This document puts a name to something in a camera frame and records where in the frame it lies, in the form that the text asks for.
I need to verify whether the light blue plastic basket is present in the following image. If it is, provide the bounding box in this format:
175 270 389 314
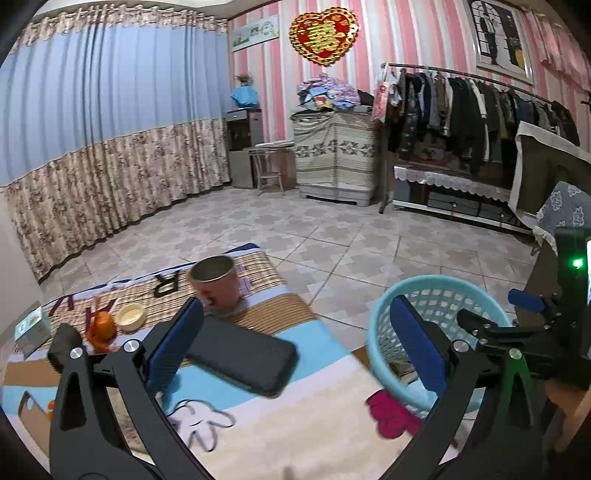
367 275 512 418

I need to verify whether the blue patterned cloth cover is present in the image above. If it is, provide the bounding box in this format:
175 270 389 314
533 181 591 254

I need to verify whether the black roll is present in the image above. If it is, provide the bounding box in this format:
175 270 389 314
47 323 83 374

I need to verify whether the low tv stand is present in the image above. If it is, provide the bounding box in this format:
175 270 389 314
389 163 531 235

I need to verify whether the small teal box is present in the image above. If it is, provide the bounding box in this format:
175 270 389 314
14 306 51 358

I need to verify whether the small yellow bowl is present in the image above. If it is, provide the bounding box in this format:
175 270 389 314
115 303 146 333

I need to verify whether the black rectangular case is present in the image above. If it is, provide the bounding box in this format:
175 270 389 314
187 316 298 397

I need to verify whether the clothes rack with dark garments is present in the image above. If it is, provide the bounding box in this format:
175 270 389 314
374 66 580 188

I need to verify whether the pink metal cup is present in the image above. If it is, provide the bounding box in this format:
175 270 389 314
187 255 242 314

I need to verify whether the cloth covered cabinet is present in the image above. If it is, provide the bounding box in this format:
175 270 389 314
290 110 381 207

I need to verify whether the small wooden stool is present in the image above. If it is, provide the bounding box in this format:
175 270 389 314
245 140 297 196

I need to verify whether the pile of folded clothes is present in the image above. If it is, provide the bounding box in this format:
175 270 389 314
297 73 361 110

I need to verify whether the blue and floral curtain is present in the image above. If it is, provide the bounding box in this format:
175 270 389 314
1 4 229 278

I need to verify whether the water dispenser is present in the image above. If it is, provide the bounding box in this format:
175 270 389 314
225 109 263 189

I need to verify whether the blue bag potted plant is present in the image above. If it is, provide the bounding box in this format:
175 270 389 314
230 74 259 109

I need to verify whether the framed landscape picture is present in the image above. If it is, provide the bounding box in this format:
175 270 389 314
231 14 280 52

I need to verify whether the framed wall poster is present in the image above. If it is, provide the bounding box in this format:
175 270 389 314
465 0 534 86

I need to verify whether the red heart wall ornament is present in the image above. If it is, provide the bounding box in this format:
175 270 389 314
288 7 360 67

